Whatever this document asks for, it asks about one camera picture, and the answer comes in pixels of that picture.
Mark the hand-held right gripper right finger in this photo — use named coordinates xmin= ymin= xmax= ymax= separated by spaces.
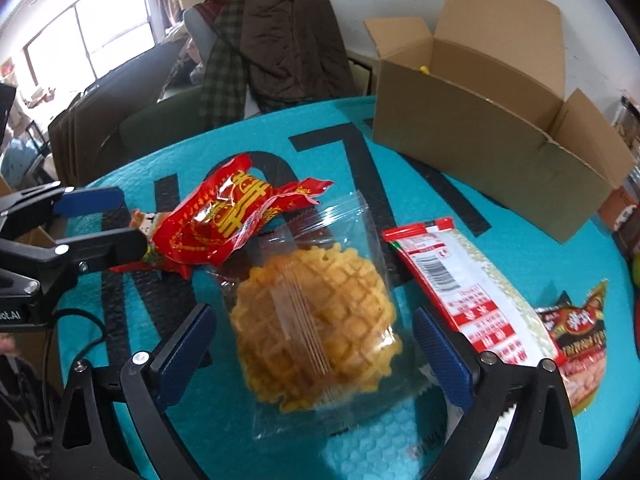
xmin=411 ymin=306 xmax=578 ymax=480

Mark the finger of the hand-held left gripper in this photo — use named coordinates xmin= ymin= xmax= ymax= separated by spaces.
xmin=0 ymin=184 xmax=126 ymax=241
xmin=0 ymin=227 xmax=149 ymax=287

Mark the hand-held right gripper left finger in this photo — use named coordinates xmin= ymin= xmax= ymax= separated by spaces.
xmin=49 ymin=302 xmax=219 ymax=480

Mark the small red yellow cartoon packet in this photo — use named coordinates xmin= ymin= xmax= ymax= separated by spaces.
xmin=109 ymin=209 xmax=193 ymax=281

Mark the red white barcode packet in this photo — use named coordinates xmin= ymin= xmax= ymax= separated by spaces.
xmin=382 ymin=217 xmax=568 ymax=371

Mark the waffle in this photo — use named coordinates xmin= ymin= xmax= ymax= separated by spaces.
xmin=202 ymin=191 xmax=426 ymax=441

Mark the red snack packet yellow print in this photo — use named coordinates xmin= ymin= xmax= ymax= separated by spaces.
xmin=150 ymin=154 xmax=334 ymax=278

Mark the brown peanut packet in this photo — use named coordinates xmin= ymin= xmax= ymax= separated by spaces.
xmin=537 ymin=280 xmax=610 ymax=417

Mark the cardboard box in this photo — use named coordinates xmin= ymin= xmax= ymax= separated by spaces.
xmin=364 ymin=0 xmax=635 ymax=245

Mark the dark green chair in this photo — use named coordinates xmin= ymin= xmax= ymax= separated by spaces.
xmin=119 ymin=91 xmax=213 ymax=158

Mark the window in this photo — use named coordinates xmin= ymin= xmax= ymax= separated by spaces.
xmin=22 ymin=0 xmax=156 ymax=91

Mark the pile of clothes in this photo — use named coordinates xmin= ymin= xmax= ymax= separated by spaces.
xmin=162 ymin=22 xmax=206 ymax=93

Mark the teal bubble mat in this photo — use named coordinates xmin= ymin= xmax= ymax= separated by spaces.
xmin=57 ymin=95 xmax=640 ymax=480

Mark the green plaid scarf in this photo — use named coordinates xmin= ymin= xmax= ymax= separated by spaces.
xmin=199 ymin=0 xmax=251 ymax=128

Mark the red striped garment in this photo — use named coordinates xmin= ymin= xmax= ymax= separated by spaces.
xmin=192 ymin=0 xmax=237 ymax=17

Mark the brown quilted jacket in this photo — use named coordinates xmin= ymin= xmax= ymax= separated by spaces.
xmin=235 ymin=0 xmax=358 ymax=113

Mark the white framed panel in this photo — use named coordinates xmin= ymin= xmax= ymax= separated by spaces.
xmin=347 ymin=49 xmax=376 ymax=97

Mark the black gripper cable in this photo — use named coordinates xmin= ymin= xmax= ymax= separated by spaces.
xmin=50 ymin=309 xmax=110 ymax=361

